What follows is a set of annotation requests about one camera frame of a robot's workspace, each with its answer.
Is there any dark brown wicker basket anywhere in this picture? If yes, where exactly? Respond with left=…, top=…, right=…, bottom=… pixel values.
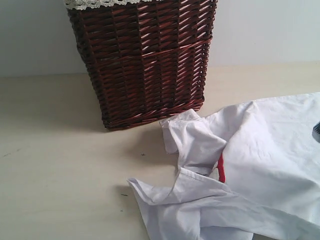
left=66, top=0, right=217, bottom=130

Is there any white shirt garment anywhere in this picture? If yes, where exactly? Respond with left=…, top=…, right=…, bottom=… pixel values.
left=128, top=92, right=320, bottom=240

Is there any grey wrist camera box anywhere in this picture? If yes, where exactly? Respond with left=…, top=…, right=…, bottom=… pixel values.
left=312, top=122, right=320, bottom=143

